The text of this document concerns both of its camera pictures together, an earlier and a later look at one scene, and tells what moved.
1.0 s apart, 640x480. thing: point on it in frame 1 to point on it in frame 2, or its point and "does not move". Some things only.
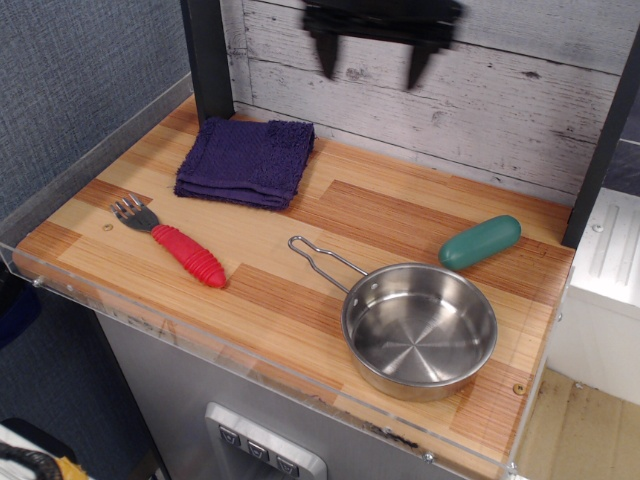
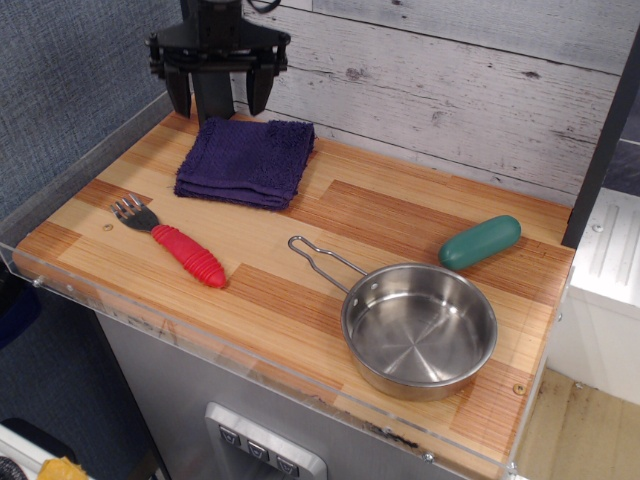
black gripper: x=420 y=23 to x=214 y=36
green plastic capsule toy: x=463 y=248 does not move
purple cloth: x=247 y=164 does not move
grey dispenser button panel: x=239 y=448 does not move
